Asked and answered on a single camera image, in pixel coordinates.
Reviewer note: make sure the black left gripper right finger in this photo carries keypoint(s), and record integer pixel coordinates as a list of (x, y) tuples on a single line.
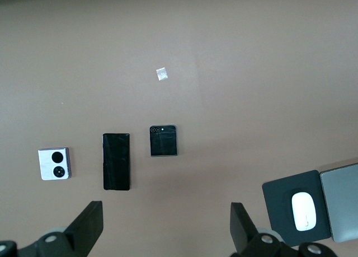
[(243, 231)]

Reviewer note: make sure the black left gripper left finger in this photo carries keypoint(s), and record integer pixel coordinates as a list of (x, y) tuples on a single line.
[(89, 226)]

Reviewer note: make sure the tall black smartphone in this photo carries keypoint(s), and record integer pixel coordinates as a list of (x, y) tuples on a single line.
[(116, 161)]

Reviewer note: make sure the lilac white flip phone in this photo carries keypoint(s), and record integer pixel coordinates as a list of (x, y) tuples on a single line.
[(46, 164)]

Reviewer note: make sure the small black flip phone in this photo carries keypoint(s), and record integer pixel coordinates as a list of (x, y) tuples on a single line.
[(163, 142)]

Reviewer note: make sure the black mouse pad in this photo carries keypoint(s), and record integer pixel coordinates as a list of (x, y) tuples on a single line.
[(279, 212)]

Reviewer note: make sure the white computer mouse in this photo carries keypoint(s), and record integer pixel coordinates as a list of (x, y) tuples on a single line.
[(304, 212)]

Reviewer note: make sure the grey closed laptop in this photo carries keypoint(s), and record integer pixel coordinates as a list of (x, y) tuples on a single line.
[(341, 203)]

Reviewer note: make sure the small clear tape piece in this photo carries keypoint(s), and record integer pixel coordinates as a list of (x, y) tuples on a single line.
[(162, 74)]

